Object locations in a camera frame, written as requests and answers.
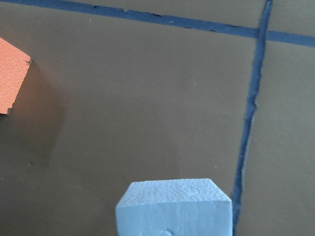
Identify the light blue block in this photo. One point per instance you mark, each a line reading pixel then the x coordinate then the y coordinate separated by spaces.
pixel 177 207

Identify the brown paper table cover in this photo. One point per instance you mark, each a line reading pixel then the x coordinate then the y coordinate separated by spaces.
pixel 120 91

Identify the orange block left side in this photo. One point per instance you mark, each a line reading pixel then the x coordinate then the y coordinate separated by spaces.
pixel 14 65

